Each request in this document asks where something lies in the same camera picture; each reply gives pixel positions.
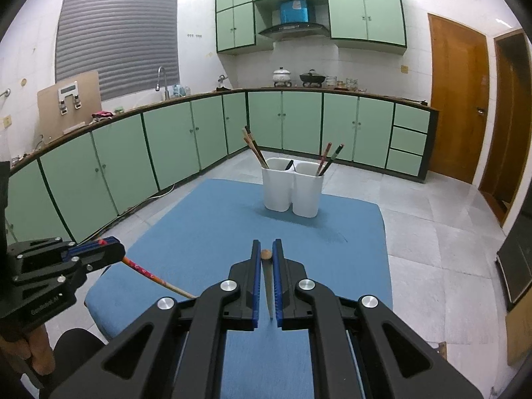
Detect red-tipped wooden chopstick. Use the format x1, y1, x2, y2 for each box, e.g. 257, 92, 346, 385
241, 128, 271, 171

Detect light wooden chopstick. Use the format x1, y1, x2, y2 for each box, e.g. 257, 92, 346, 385
122, 256, 196, 299

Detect red patterned chopstick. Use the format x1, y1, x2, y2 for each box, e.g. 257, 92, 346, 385
316, 142, 332, 177

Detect plain wooden chopstick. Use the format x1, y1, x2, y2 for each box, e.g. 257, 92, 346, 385
243, 132, 269, 169

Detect person's left hand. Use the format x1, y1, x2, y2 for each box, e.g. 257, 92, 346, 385
1, 325, 55, 376

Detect white twin utensil holder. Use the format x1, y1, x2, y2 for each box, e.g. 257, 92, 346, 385
261, 158, 324, 218

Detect blue table cloth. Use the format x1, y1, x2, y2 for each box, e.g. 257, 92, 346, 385
86, 179, 398, 398

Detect green lower cabinets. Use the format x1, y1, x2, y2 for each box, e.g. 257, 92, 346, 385
5, 88, 438, 243

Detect green cabinets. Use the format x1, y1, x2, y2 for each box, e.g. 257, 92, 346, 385
214, 0, 408, 55
5, 88, 438, 243

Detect red cloth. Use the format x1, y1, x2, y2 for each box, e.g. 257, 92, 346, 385
92, 111, 114, 122

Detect white pot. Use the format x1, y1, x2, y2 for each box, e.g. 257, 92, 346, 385
272, 67, 292, 87

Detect black wok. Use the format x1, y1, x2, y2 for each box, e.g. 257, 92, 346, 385
299, 69, 327, 88

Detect chrome faucet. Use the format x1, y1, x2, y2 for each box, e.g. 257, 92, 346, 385
155, 66, 170, 101

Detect black range hood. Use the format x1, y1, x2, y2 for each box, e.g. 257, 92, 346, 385
259, 22, 330, 42

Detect black glass cabinet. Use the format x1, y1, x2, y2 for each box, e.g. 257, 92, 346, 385
497, 213, 532, 311

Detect blue box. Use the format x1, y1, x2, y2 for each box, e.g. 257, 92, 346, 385
280, 0, 310, 24

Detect open wooden doorway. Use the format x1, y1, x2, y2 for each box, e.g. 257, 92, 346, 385
480, 30, 531, 224

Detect cardboard box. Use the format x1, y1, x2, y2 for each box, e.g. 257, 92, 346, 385
506, 293, 532, 366

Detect closed wooden door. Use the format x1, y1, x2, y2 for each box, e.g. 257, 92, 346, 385
428, 15, 490, 183

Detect grey window blind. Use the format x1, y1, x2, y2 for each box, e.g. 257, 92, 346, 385
55, 0, 180, 101

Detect green upper cabinets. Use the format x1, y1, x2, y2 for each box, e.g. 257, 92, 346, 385
214, 0, 408, 55

